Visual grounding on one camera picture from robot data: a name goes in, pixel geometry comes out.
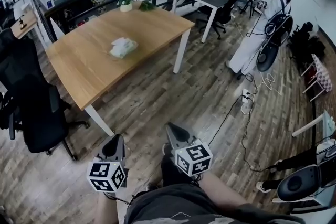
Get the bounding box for black swivel office chair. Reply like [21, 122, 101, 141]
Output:
[196, 0, 246, 40]

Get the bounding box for black round padded chair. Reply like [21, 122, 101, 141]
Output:
[256, 39, 279, 73]
[271, 164, 336, 211]

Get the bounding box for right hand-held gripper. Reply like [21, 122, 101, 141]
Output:
[165, 122, 214, 177]

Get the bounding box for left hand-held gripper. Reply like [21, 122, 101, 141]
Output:
[86, 134, 129, 194]

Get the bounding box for small wooden side desk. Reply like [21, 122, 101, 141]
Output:
[9, 9, 38, 40]

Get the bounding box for green leafy sprig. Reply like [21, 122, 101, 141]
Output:
[138, 0, 157, 12]

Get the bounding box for white desk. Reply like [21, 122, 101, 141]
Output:
[292, 109, 336, 138]

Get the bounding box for wooden table with white legs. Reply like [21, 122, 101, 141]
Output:
[45, 1, 196, 137]

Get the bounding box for pile of black bags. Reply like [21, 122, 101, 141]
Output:
[287, 22, 327, 68]

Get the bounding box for person's dark shoe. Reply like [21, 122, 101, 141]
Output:
[162, 143, 173, 157]

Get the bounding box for white floor cable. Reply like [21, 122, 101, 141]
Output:
[240, 72, 284, 115]

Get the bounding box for person's right forearm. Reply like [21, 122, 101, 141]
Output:
[195, 172, 249, 208]

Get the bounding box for long black floor cable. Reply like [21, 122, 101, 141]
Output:
[207, 72, 274, 173]

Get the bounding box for person's left forearm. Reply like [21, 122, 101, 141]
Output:
[96, 190, 119, 224]

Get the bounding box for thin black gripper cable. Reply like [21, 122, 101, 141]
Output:
[104, 190, 133, 206]

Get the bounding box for person's black trouser leg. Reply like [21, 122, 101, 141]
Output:
[159, 153, 203, 188]

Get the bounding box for red checkered folding chair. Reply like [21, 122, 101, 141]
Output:
[301, 54, 334, 102]

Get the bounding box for potted plant in white pot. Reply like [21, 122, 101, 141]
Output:
[117, 0, 134, 13]

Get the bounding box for person's dark grey shirt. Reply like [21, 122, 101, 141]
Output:
[122, 183, 307, 224]

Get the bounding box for black mesh office chair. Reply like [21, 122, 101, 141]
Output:
[0, 27, 91, 161]

